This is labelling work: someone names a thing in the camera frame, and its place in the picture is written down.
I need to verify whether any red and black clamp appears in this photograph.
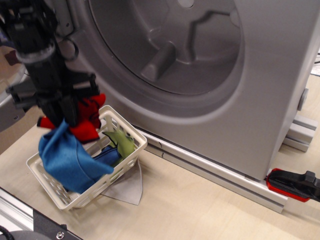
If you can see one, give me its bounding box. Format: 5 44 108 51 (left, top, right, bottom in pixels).
266 168 320 203

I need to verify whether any grey cloth under basket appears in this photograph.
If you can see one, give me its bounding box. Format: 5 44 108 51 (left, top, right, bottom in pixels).
101 160 143 206

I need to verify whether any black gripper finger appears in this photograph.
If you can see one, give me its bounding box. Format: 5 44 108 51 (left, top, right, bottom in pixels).
61 95 79 127
40 101 63 127

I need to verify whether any grey toy washing machine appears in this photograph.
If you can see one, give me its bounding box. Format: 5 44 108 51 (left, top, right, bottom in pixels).
54 0 320 180

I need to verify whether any small blue trousers cloth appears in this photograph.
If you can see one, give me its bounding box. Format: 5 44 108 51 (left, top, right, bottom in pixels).
93 146 121 166

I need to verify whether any large blue cloth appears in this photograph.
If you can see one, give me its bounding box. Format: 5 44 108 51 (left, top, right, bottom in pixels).
38 135 114 194

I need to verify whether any round grey washer door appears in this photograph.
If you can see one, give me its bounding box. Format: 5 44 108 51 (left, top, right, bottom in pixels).
0 72 31 132

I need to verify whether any long aluminium base rail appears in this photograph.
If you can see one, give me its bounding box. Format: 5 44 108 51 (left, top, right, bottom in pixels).
137 127 288 214

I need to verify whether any aluminium frame rail front left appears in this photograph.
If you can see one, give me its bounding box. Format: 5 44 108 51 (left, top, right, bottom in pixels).
0 188 34 232

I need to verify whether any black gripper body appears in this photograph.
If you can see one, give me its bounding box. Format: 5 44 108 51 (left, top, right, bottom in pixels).
5 48 100 110

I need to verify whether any black mounting plate with bolt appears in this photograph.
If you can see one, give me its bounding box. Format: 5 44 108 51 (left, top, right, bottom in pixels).
33 209 82 240

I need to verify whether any short aluminium rail right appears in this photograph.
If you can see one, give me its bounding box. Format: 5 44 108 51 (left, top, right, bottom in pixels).
283 114 319 152

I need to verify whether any black braided cable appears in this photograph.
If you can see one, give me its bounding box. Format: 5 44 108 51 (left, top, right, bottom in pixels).
0 224 12 240

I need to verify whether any green cloth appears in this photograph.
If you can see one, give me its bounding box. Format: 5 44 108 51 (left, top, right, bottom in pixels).
103 131 135 167

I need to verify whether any white plastic laundry basket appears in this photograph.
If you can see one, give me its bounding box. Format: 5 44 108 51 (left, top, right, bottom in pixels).
26 105 148 211

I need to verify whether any red cloth with black trim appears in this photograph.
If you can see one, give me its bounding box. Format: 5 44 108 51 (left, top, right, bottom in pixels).
37 93 106 146

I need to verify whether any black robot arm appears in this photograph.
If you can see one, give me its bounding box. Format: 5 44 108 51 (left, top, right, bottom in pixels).
0 0 100 127

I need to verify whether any grey round side knob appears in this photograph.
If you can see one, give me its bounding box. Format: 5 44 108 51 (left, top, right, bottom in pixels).
297 88 309 111

